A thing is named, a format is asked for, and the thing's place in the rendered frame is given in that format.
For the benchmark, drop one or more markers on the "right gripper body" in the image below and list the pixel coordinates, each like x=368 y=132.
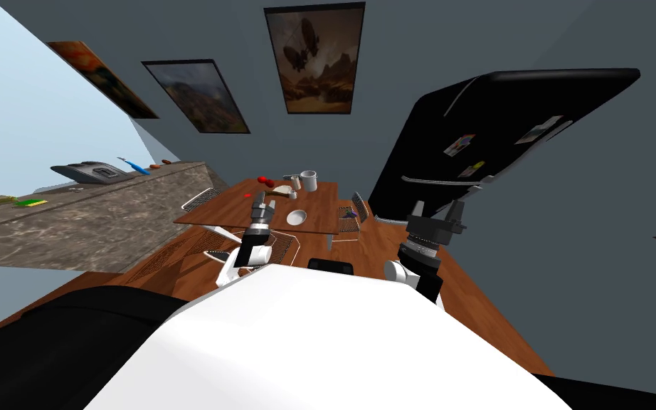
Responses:
x=430 y=229

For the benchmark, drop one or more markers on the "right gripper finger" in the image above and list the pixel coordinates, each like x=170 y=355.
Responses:
x=417 y=209
x=456 y=213

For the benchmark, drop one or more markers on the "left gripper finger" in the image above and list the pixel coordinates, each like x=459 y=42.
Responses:
x=259 y=199
x=271 y=209

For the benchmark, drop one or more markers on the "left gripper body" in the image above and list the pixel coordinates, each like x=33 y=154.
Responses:
x=262 y=215

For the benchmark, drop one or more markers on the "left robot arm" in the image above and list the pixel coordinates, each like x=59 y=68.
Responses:
x=49 y=341

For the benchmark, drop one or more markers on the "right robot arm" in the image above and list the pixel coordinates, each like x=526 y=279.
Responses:
x=419 y=253

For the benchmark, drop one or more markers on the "red apple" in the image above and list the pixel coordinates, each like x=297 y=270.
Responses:
x=263 y=180

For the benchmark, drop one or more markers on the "bread slice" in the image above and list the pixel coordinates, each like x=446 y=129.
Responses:
x=280 y=191

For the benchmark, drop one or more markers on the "white bowl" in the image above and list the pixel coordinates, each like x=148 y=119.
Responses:
x=297 y=217

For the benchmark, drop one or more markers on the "small white cup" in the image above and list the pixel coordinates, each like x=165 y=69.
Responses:
x=296 y=183

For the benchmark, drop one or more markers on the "brown wooden table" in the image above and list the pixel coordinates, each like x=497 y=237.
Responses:
x=225 y=210

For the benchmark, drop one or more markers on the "large white mug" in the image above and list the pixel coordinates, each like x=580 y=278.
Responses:
x=309 y=181

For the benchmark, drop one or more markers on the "black refrigerator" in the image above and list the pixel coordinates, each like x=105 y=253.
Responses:
x=476 y=114

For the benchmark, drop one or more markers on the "mountain landscape painting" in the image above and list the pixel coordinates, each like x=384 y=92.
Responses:
x=197 y=94

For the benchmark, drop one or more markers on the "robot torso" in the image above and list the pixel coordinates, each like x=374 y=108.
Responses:
x=328 y=341

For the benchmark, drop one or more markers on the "airship painting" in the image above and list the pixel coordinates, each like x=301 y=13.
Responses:
x=316 y=57

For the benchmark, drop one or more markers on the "stone kitchen counter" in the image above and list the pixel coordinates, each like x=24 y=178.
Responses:
x=77 y=222

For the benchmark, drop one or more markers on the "orange painting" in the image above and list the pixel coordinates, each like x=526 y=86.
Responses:
x=100 y=77

